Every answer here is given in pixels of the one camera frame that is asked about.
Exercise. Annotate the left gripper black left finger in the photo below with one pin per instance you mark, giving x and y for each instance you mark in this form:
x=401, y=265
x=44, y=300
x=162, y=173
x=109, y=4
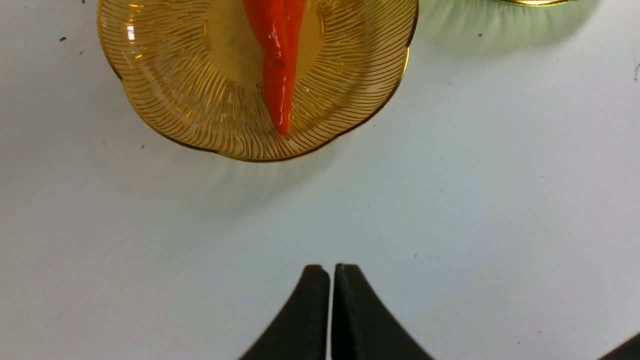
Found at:
x=299, y=330

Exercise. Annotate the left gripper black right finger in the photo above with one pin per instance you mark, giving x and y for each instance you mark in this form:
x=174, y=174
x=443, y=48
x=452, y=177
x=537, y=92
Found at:
x=362, y=328

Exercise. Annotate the toy carrot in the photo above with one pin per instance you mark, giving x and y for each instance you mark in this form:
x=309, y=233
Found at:
x=276, y=24

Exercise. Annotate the amber ribbed plastic plate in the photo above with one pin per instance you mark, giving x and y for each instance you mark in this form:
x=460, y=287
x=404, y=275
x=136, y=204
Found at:
x=192, y=70

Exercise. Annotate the green ribbed plastic plate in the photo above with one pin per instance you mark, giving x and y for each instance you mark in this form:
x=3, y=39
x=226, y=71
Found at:
x=534, y=3

